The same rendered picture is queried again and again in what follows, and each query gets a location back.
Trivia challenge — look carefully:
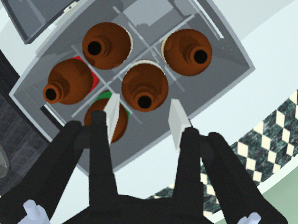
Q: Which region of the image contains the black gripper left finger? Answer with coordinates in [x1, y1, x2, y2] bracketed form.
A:
[0, 94, 125, 224]

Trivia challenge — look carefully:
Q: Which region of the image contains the grey divided crate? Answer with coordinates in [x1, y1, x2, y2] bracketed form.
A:
[9, 0, 256, 173]

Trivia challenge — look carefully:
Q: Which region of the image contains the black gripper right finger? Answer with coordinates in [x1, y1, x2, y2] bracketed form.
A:
[168, 99, 288, 224]

